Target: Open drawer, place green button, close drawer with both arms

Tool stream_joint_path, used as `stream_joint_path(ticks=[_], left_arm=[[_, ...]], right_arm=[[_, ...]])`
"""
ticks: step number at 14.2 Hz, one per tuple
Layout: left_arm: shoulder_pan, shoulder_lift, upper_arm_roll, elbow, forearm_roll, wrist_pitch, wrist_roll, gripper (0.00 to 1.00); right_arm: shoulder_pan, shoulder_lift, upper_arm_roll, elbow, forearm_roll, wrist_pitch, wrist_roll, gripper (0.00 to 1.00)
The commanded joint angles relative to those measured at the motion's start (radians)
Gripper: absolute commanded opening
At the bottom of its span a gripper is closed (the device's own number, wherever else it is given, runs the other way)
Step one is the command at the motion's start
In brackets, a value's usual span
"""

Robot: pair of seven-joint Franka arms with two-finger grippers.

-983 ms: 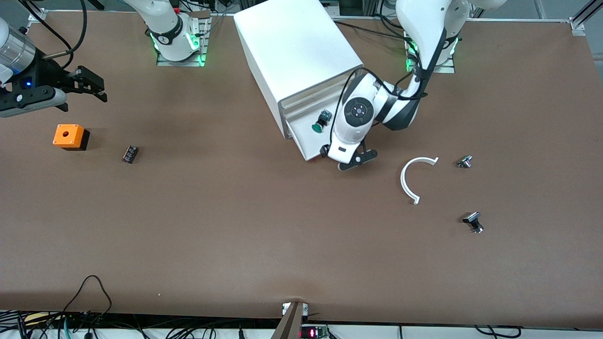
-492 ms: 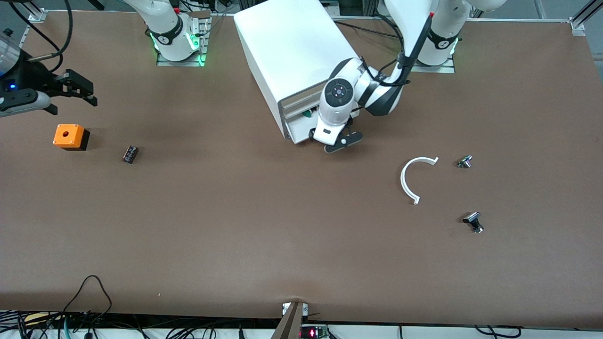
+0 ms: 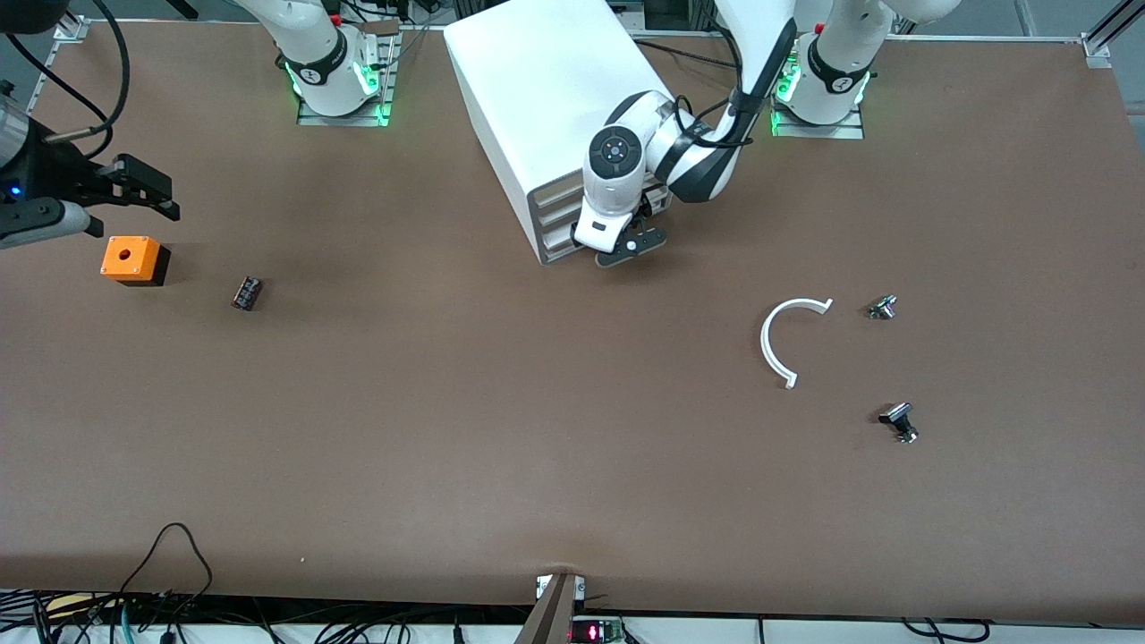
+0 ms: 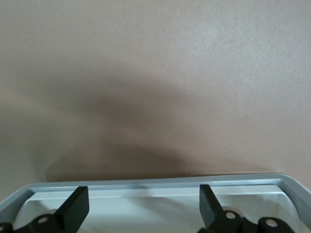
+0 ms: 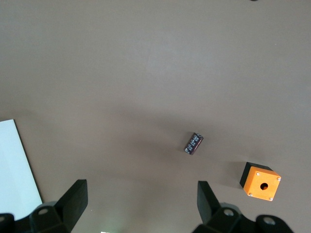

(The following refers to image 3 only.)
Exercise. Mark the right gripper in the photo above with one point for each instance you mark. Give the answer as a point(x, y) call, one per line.
point(55, 170)

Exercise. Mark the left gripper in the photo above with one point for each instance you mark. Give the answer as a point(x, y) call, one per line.
point(650, 209)

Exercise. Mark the white plastic drawer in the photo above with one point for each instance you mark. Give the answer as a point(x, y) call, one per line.
point(559, 226)
point(559, 186)
point(559, 207)
point(562, 246)

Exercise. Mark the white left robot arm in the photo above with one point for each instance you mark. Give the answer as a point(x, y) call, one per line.
point(617, 183)

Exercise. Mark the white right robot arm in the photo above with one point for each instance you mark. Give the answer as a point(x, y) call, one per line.
point(326, 63)

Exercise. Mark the white drawer cabinet shell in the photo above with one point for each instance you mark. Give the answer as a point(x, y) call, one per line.
point(537, 80)

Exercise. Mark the black silver push button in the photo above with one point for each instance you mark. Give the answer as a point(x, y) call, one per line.
point(897, 416)

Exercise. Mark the orange box with hole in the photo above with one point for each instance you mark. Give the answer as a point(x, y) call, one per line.
point(125, 255)

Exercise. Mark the black cylindrical electronic component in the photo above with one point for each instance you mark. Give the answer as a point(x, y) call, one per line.
point(247, 293)

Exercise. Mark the brown wooden beam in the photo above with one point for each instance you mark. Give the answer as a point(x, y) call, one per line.
point(547, 617)

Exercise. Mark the device with red display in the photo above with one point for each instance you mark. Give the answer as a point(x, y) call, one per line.
point(597, 631)

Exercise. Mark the white semicircular bracket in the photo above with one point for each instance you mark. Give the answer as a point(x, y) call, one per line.
point(767, 344)

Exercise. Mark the aluminium frame profile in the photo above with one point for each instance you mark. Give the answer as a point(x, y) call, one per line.
point(63, 27)
point(1109, 31)

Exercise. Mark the small metal switch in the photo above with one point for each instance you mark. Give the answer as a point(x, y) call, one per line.
point(883, 307)

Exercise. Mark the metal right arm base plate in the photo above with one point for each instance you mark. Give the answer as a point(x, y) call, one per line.
point(391, 80)

